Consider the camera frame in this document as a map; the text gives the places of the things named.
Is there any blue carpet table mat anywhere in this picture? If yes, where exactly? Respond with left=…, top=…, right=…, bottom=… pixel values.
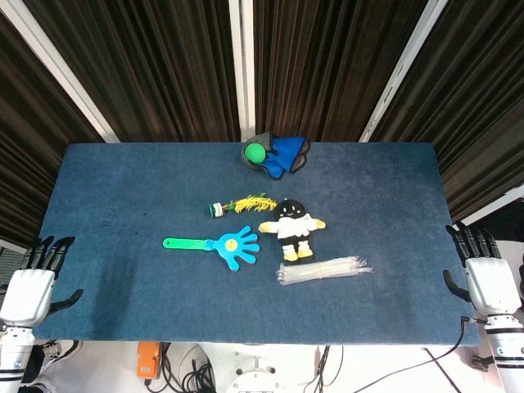
left=32, top=142, right=481, bottom=345

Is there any bundle of clear plastic straws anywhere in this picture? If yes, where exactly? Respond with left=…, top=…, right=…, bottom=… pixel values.
left=276, top=254, right=374, bottom=287

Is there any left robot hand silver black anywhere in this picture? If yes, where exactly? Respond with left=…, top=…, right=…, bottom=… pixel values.
left=0, top=235, right=85, bottom=328

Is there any yellow feather shuttlecock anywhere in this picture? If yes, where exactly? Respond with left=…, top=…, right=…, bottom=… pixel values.
left=207, top=191, right=279, bottom=218

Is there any dark brown curtain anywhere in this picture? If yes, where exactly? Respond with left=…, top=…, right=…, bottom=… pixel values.
left=0, top=0, right=524, bottom=249

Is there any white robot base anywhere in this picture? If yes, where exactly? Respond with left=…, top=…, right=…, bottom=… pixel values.
left=196, top=343, right=316, bottom=393

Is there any tangle of black cables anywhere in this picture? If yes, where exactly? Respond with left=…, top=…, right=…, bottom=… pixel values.
left=161, top=343, right=225, bottom=393

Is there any blue hand clapper green handle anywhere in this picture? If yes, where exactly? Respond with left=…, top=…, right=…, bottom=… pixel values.
left=162, top=225, right=261, bottom=272

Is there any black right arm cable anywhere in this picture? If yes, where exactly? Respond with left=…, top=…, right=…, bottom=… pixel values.
left=423, top=315, right=472, bottom=393

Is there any white black sneaker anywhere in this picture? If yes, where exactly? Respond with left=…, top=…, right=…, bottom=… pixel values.
left=38, top=340, right=83, bottom=366

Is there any green ball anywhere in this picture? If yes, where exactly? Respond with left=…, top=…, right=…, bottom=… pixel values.
left=244, top=142, right=267, bottom=165

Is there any black white plush doll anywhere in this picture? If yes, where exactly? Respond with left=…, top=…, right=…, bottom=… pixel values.
left=258, top=199, right=328, bottom=262

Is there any blue grey catch pad cloth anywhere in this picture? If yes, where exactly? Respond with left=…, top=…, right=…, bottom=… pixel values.
left=240, top=131, right=311, bottom=181

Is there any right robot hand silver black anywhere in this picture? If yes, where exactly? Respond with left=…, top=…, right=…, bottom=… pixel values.
left=442, top=220, right=524, bottom=318

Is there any orange device under table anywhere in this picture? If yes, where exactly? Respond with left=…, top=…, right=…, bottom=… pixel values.
left=137, top=341, right=161, bottom=380

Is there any white frame post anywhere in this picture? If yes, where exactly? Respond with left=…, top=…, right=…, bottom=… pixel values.
left=359, top=0, right=451, bottom=143
left=0, top=0, right=120, bottom=143
left=228, top=0, right=257, bottom=140

